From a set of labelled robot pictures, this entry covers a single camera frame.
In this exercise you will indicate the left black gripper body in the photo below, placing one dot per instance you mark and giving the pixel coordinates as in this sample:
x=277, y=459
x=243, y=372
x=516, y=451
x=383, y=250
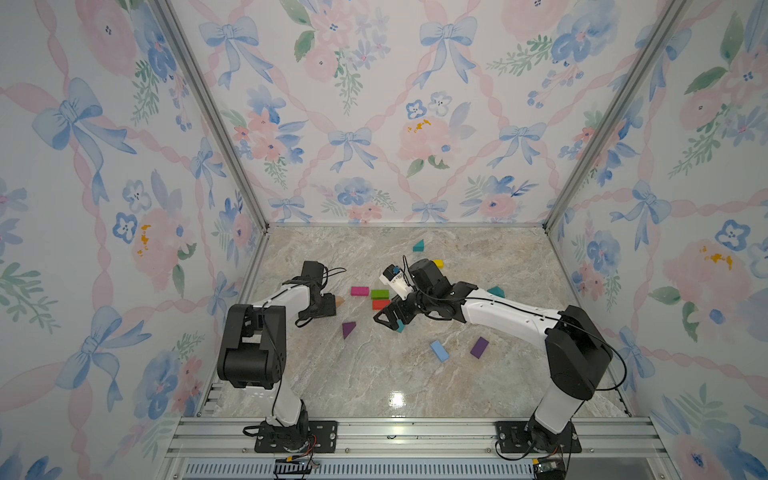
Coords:
x=327, y=306

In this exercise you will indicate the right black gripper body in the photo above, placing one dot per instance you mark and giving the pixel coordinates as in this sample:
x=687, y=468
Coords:
x=422, y=301

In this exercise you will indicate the red rectangular block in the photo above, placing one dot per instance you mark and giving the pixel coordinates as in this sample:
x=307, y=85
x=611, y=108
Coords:
x=378, y=305

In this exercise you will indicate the magenta rectangular block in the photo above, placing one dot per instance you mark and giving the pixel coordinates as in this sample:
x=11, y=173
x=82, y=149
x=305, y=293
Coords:
x=359, y=291

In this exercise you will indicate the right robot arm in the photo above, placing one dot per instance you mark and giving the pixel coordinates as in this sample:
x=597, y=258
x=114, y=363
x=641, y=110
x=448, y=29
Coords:
x=577, y=355

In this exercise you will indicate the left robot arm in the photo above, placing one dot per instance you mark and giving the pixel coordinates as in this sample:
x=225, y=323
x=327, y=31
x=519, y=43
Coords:
x=253, y=356

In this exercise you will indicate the purple triangular block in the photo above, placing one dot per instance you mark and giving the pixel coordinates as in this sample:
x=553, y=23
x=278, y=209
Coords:
x=348, y=328

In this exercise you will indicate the light blue rectangular block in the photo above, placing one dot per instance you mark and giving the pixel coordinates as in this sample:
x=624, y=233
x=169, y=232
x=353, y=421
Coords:
x=439, y=351

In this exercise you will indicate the teal wedge block right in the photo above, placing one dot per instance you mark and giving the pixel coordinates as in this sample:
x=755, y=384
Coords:
x=497, y=291

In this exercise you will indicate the purple rectangular block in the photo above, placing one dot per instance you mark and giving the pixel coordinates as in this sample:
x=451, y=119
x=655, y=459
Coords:
x=479, y=347

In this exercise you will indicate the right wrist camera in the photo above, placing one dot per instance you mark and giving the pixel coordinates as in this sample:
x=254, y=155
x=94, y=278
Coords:
x=396, y=280

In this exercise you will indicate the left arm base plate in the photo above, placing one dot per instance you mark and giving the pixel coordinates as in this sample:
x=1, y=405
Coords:
x=324, y=435

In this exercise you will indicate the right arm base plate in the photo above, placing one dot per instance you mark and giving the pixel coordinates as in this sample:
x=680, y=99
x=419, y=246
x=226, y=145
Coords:
x=518, y=436

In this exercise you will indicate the aluminium front rail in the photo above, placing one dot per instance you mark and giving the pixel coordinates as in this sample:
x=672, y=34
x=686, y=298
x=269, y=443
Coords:
x=421, y=448

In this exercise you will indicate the left corner aluminium post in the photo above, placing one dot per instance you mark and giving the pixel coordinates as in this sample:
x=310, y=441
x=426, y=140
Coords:
x=169, y=23

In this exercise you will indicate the corner aluminium post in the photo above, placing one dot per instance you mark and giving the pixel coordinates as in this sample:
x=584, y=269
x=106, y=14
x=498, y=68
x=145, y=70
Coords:
x=169, y=23
x=659, y=36

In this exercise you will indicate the right corner aluminium post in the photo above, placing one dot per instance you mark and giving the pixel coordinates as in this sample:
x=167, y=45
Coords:
x=659, y=36

